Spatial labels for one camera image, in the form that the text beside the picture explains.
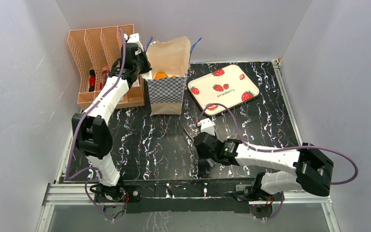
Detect checkered brown paper bag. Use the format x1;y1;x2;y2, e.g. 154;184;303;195
142;37;201;115

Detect black red bottle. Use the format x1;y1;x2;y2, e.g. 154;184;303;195
88;69;96;92

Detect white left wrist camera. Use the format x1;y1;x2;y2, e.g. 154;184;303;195
124;33;141;44

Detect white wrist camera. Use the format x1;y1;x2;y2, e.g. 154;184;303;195
197;118;215;136
124;33;141;44

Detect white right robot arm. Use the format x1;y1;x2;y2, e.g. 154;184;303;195
193;132;334;200

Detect strawberry print tray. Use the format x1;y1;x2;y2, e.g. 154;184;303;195
187;64;260;116

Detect pink file organizer rack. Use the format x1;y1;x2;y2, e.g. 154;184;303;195
67;24;135;110

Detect pink capped bottle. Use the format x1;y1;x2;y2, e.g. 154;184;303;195
100;66;110;90

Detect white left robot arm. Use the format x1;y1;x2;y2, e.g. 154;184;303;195
71;42;151;201

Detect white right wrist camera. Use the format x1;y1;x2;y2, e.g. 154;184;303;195
197;118;215;136

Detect metal tongs white handles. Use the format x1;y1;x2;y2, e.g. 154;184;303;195
178;121;194;142

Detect brown fake donut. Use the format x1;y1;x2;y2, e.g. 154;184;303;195
153;72;169;80

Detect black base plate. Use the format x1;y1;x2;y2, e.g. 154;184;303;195
117;178;255;214

